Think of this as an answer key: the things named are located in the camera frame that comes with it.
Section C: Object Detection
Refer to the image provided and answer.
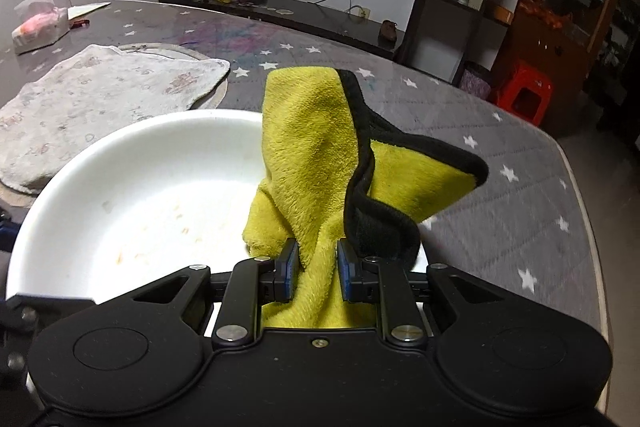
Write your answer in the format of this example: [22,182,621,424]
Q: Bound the white round bowl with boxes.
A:
[4,107,431,339]

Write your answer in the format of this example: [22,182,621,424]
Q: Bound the white patterned towel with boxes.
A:
[1,44,208,195]

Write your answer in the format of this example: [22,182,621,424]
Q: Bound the tissue pack pink white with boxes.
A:
[12,0,70,55]

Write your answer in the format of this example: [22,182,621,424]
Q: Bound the grey star patterned tablecloth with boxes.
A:
[1,0,608,332]

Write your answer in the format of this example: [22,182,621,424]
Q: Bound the red plastic stool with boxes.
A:
[497,60,554,127]

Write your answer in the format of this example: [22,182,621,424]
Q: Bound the white paper sheet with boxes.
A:
[67,2,111,20]

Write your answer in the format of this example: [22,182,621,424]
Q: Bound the black low tv cabinet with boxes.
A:
[158,0,404,61]

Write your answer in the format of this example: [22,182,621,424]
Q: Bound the yellow microfiber cloth black trim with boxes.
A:
[243,66,488,329]

